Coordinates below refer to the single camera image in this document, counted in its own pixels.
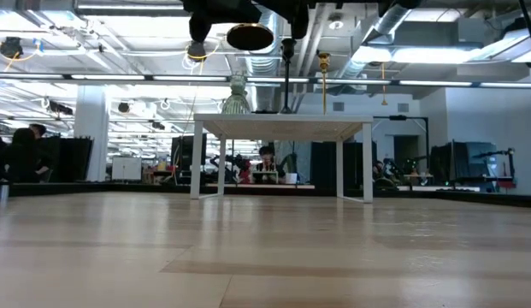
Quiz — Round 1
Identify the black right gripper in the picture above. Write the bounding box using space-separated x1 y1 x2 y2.
264 0 422 40

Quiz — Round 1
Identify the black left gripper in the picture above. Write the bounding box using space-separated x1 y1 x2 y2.
181 0 266 44

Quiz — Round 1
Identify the tall black candlestick holder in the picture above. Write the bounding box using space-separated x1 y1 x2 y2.
278 37 297 115

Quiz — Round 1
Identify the tall brass candlestick holder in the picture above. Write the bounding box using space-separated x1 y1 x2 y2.
317 51 332 116
225 22 275 52

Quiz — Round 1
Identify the clear glass candle holder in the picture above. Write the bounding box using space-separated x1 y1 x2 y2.
221 74 252 116

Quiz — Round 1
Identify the white perforated riser table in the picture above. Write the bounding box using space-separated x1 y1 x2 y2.
190 113 375 204

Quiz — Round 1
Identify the white cabinet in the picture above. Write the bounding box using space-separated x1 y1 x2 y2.
111 157 143 181

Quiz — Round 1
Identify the black partition panel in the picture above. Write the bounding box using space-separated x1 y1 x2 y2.
49 135 95 183

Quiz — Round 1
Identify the black overhead camera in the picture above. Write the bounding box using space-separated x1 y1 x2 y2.
0 36 25 60
186 41 208 63

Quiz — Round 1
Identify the silver ventilation duct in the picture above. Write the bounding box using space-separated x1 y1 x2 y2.
243 10 287 78

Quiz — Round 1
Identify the overhead frame light bar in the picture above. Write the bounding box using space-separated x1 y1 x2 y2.
0 72 531 89

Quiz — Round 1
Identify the hanging yellow cord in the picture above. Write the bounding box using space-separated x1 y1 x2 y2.
379 62 388 107

